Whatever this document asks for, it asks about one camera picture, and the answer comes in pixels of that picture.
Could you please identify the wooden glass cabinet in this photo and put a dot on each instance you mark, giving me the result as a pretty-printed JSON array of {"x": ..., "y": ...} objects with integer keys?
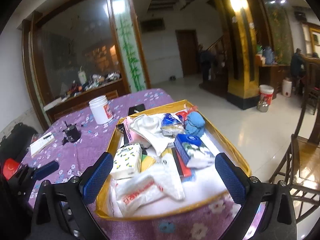
[{"x": 75, "y": 55}]

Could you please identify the flat black box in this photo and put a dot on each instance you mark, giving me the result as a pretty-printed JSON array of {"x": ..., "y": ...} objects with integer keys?
[{"x": 137, "y": 110}]

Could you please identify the red black yellow sponge pack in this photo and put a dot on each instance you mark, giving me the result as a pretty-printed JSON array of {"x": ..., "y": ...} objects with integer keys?
[{"x": 185, "y": 172}]

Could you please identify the red plastic bag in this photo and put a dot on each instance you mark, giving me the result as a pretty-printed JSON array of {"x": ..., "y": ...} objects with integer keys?
[{"x": 185, "y": 113}]

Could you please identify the bamboo painted column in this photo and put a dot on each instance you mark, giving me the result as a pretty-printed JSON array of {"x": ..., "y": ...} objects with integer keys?
[{"x": 130, "y": 42}]

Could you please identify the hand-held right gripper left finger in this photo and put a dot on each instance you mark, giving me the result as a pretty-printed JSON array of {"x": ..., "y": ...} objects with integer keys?
[{"x": 97, "y": 177}]

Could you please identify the black bag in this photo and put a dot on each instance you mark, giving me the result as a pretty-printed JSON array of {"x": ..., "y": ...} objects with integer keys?
[{"x": 15, "y": 140}]

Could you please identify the wooden staircase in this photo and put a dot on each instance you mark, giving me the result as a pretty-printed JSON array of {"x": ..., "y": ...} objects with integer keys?
[{"x": 217, "y": 62}]

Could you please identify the wooden desk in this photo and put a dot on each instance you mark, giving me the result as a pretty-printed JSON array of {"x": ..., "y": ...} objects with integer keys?
[{"x": 273, "y": 76}]

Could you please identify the clutter pile on ledge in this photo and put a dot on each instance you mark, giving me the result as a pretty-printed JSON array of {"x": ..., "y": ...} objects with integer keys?
[{"x": 97, "y": 82}]

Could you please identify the white bottle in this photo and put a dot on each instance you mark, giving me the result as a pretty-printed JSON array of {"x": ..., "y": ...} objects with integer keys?
[{"x": 82, "y": 76}]

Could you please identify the white red-print plastic bag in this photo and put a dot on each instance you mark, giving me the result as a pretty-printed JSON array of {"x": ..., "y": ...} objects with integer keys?
[{"x": 147, "y": 192}]

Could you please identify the purple floral tablecloth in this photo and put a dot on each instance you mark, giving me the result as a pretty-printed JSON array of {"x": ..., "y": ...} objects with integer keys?
[{"x": 82, "y": 152}]

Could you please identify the printed facial tissue pack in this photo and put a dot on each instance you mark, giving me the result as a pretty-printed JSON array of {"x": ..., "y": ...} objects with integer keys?
[{"x": 126, "y": 161}]

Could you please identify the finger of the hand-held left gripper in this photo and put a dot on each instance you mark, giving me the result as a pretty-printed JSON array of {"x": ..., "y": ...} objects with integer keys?
[{"x": 46, "y": 170}]

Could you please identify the pink tissue pack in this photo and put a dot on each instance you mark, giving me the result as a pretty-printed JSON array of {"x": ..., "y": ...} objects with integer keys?
[{"x": 130, "y": 132}]

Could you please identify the white towel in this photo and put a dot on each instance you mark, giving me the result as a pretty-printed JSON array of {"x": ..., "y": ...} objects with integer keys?
[{"x": 150, "y": 127}]

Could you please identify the brown wooden door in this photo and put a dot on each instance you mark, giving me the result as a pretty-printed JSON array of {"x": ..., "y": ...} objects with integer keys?
[{"x": 187, "y": 52}]

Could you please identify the wooden chair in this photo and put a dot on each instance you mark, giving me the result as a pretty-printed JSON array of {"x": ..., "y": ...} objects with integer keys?
[{"x": 307, "y": 155}]

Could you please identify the metal kettle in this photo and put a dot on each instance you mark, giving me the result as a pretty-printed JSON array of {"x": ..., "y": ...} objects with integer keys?
[{"x": 262, "y": 106}]

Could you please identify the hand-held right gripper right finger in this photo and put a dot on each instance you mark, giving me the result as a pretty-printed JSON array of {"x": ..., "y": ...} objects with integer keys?
[{"x": 231, "y": 180}]

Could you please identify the dark wall vent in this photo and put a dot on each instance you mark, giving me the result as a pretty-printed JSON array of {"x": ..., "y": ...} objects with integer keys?
[{"x": 152, "y": 25}]

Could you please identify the yellow box with white lining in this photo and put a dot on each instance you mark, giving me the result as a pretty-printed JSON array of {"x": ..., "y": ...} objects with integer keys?
[{"x": 220, "y": 140}]

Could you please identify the blue cloth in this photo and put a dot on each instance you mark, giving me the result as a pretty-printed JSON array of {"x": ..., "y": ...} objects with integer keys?
[{"x": 195, "y": 125}]

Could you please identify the blue beige plastic packet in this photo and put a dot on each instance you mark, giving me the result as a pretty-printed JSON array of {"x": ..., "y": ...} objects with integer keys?
[{"x": 172, "y": 125}]

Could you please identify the golden pillar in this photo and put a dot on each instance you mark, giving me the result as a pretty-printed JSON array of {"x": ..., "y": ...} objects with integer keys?
[{"x": 242, "y": 55}]

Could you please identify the black round device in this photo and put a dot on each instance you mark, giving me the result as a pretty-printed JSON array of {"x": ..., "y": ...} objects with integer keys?
[{"x": 71, "y": 133}]

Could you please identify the blue tissue pack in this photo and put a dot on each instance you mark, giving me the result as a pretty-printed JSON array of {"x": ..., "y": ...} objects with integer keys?
[{"x": 193, "y": 150}]

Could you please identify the blue bag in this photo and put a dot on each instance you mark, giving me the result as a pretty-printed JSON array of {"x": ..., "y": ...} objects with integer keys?
[{"x": 268, "y": 55}]

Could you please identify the green yellow sponge pack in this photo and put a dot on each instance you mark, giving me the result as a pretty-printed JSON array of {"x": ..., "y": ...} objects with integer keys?
[{"x": 147, "y": 162}]

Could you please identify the white red bucket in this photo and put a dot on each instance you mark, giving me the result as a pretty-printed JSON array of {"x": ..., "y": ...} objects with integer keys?
[{"x": 266, "y": 95}]

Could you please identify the white notebook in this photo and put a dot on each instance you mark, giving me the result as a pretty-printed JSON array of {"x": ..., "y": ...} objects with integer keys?
[{"x": 42, "y": 143}]

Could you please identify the white plastic jar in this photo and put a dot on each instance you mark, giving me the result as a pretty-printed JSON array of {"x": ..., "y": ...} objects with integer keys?
[{"x": 101, "y": 111}]

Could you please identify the white cylindrical appliance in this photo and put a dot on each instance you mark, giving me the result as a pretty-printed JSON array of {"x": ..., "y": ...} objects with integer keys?
[{"x": 287, "y": 87}]

